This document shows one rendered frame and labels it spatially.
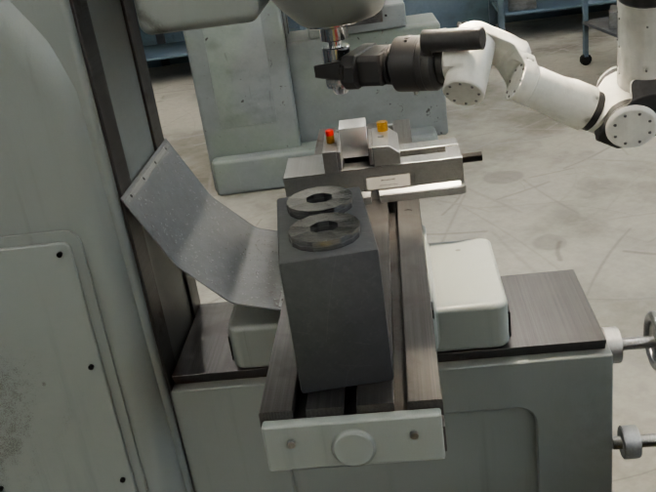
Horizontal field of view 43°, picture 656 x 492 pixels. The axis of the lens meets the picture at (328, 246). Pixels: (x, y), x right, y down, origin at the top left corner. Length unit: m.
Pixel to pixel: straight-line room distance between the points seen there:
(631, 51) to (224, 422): 0.94
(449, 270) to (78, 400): 0.71
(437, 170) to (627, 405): 1.24
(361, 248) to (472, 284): 0.55
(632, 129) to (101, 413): 1.00
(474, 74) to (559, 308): 0.53
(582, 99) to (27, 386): 1.04
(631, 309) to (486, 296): 1.67
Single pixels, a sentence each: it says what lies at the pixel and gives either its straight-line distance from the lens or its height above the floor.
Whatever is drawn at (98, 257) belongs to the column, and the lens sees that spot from 1.43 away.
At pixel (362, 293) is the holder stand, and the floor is 1.07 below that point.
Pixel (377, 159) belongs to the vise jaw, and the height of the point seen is 1.02.
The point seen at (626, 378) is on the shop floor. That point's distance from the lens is 2.76.
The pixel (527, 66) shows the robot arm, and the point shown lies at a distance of 1.36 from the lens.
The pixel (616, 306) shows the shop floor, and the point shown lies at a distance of 3.14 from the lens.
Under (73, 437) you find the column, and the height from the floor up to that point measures 0.68.
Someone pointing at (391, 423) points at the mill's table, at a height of 0.92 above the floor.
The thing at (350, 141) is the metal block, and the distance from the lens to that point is 1.63.
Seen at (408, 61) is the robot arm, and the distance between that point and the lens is 1.35.
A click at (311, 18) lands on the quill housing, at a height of 1.33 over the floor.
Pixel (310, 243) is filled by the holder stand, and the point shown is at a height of 1.14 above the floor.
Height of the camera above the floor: 1.55
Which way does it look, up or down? 24 degrees down
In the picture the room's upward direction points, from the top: 8 degrees counter-clockwise
